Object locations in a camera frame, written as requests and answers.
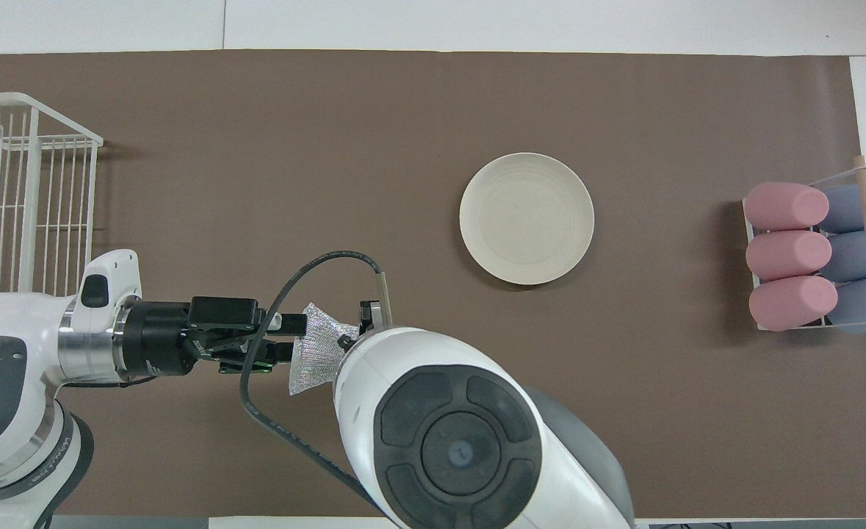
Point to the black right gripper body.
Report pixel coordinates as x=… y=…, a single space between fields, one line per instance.
x=345 y=342

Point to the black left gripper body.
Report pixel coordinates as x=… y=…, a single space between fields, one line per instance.
x=161 y=338

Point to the clear plastic wrapper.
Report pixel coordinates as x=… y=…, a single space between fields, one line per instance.
x=319 y=349

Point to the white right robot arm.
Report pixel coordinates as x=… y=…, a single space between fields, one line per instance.
x=462 y=441

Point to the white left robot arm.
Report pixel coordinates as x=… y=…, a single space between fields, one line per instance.
x=6 y=367

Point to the cream round plate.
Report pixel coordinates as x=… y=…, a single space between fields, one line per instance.
x=526 y=218

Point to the brown table mat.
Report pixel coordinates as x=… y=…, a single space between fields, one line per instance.
x=623 y=404

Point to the pink plastic cup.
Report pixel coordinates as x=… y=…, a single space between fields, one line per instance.
x=792 y=303
x=789 y=255
x=785 y=206

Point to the blue plastic cup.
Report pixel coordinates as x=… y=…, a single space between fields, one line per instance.
x=855 y=305
x=848 y=208
x=851 y=256

